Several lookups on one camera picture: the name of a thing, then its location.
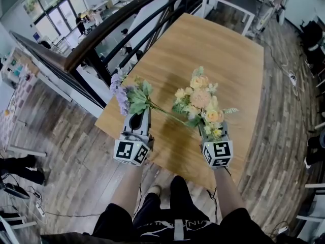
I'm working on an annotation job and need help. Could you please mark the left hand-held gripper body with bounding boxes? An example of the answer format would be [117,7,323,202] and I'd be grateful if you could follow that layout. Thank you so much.
[113,107,154,166]

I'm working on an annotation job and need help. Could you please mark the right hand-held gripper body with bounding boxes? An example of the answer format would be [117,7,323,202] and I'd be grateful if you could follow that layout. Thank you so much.
[198,121,234,168]

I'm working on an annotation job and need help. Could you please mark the purple flowers bunch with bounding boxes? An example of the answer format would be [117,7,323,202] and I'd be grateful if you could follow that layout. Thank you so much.
[109,69,201,128]

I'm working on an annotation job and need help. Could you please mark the orange yellow flowers bunch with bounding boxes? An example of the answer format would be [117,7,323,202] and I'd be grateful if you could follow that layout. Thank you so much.
[172,65,240,142]

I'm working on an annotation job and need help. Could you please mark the person's left forearm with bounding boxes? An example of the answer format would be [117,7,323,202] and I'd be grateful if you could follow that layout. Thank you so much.
[109,161,144,219]

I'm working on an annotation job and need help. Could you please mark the person's right forearm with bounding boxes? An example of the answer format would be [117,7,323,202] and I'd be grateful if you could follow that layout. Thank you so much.
[214,166,246,220]

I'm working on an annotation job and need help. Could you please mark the person's beige shoe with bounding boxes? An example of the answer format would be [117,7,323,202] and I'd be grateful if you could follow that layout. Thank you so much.
[147,185,163,198]

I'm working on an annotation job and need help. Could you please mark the person's black trousers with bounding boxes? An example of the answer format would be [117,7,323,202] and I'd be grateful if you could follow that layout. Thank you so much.
[132,175,212,229]

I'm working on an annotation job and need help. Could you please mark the person's black shirt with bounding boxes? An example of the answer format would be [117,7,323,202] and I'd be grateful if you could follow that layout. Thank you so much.
[40,203,276,244]

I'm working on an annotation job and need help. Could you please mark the white power strip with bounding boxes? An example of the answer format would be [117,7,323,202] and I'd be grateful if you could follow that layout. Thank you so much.
[288,69,298,86]
[35,202,47,219]

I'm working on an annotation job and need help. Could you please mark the white chair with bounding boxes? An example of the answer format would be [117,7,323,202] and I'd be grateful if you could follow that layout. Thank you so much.
[296,183,325,224]
[0,211,38,244]

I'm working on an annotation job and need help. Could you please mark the black railing with wooden handrail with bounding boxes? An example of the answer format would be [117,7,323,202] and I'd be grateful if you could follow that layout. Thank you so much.
[10,0,211,110]

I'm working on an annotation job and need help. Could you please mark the white shelf unit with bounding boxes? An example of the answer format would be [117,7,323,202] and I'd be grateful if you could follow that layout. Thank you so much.
[0,47,41,91]

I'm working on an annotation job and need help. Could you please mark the white table with dark top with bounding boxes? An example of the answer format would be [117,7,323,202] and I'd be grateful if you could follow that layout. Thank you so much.
[201,0,257,36]

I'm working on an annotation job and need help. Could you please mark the glass entrance doors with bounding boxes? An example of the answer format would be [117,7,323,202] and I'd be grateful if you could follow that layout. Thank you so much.
[22,0,88,39]

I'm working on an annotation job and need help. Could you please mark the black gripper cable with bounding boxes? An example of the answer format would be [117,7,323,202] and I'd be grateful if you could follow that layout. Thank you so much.
[206,168,233,225]
[132,184,143,220]

